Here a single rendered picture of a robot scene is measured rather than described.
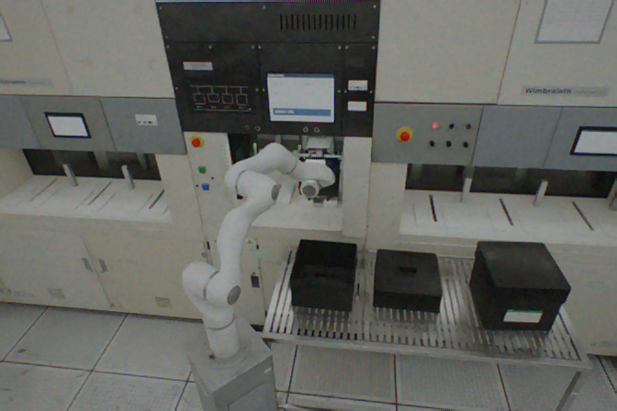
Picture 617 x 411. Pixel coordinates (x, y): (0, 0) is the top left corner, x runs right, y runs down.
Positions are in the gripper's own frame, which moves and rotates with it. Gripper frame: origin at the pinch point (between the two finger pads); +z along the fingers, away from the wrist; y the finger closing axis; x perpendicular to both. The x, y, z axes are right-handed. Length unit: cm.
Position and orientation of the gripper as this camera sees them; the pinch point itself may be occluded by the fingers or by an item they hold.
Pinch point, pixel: (317, 158)
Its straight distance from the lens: 216.1
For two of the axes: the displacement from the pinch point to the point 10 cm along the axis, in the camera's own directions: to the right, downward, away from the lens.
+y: 9.9, 0.4, -1.2
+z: 1.2, -5.6, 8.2
